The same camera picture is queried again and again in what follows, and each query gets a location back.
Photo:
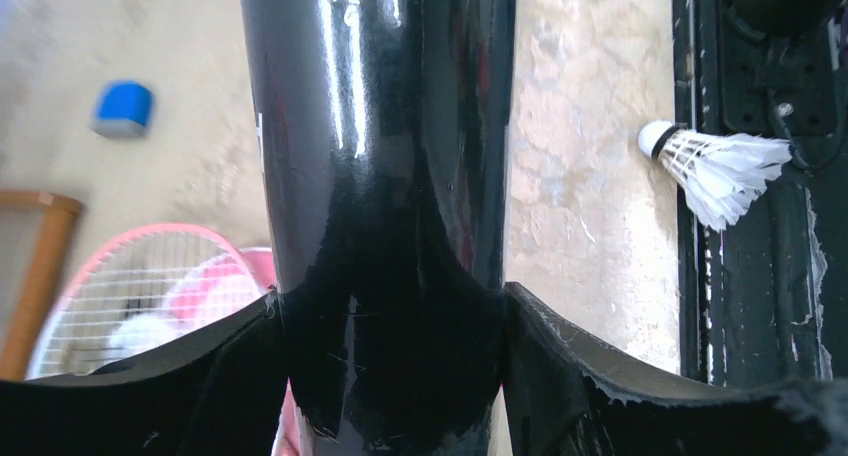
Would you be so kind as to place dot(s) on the pink badminton racket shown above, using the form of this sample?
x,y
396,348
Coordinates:
x,y
143,288

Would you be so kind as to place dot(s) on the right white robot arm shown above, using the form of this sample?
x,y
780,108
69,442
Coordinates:
x,y
782,18

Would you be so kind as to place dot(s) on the black shuttlecock tube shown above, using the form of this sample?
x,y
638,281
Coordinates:
x,y
383,132

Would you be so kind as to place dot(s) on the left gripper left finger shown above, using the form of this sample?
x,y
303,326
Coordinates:
x,y
217,391

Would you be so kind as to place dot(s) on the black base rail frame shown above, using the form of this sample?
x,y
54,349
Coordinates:
x,y
766,299

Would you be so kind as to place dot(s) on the pink racket cover bag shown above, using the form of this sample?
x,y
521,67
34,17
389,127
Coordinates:
x,y
265,274

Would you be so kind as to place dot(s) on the wooden three-tier shelf rack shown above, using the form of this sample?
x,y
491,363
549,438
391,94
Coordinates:
x,y
59,217

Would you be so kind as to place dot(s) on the white feather shuttlecock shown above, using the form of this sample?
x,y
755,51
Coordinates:
x,y
721,176

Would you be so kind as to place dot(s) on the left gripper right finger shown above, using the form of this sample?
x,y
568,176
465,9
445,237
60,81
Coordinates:
x,y
567,392

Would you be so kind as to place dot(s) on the blue grey eraser block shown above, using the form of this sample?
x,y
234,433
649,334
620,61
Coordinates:
x,y
123,110

